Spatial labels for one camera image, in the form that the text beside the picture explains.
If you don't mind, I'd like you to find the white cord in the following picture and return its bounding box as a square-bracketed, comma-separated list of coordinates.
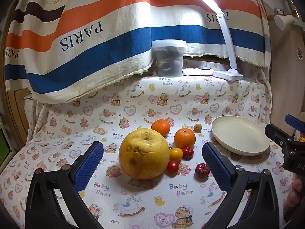
[261, 68, 272, 87]

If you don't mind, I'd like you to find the white cone spot lamp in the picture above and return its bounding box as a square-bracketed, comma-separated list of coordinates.
[274, 14, 305, 30]

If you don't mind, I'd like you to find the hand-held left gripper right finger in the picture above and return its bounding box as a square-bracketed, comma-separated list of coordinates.
[202, 142, 279, 229]

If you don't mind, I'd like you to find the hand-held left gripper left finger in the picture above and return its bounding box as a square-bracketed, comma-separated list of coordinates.
[25, 141, 104, 229]

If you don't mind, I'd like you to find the bear print tablecloth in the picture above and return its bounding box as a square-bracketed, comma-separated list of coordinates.
[0, 58, 295, 229]

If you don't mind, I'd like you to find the lidded clear plastic container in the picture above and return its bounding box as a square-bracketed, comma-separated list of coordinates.
[152, 39, 187, 77]

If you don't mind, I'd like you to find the red cherry tomato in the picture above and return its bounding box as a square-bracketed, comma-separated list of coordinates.
[166, 160, 180, 174]

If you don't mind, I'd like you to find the wooden board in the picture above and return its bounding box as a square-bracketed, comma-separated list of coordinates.
[261, 0, 305, 134]

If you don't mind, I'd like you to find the red yellow toy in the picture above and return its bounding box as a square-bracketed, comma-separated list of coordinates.
[295, 129, 305, 144]

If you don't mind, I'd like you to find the striped cloth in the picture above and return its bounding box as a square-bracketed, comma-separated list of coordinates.
[3, 0, 272, 104]

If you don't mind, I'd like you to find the person's right hand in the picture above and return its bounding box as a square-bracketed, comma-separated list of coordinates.
[287, 173, 305, 208]

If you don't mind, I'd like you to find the cream plate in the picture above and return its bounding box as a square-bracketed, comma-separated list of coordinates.
[211, 116, 271, 156]

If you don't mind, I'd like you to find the red hawthorn berry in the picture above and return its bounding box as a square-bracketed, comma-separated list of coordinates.
[195, 163, 210, 177]
[182, 147, 194, 160]

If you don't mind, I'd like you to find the yellow pomelo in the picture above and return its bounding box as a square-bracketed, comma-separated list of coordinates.
[118, 128, 170, 180]

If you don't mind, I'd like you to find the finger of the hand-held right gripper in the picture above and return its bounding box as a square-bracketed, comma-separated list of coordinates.
[264, 123, 298, 149]
[285, 114, 305, 134]

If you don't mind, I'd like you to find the white desk lamp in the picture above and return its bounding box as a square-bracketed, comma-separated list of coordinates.
[176, 0, 243, 81]

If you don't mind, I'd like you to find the yellow cherry tomato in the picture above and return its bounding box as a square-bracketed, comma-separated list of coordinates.
[169, 148, 183, 161]

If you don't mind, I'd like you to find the orange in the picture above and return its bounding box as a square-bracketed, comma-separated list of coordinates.
[151, 119, 171, 137]
[174, 128, 196, 149]

